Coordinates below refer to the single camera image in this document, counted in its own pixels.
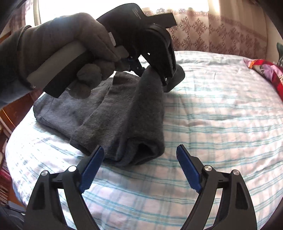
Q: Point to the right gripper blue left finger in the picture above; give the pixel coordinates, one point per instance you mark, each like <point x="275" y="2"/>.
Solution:
<point x="44" y="210"/>

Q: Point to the dark grey pants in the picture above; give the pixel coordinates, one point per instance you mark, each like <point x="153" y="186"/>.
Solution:
<point x="124" y="115"/>

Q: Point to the left grey gloved hand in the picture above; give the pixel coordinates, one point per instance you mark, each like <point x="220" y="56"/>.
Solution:
<point x="39" y="43"/>

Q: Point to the patterned beige curtain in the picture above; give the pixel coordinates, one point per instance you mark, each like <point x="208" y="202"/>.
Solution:
<point x="202" y="31"/>

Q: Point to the plaid bed sheet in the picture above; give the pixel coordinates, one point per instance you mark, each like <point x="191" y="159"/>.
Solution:
<point x="225" y="114"/>

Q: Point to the colourful red pillow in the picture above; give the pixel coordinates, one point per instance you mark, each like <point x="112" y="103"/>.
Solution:
<point x="270" y="71"/>

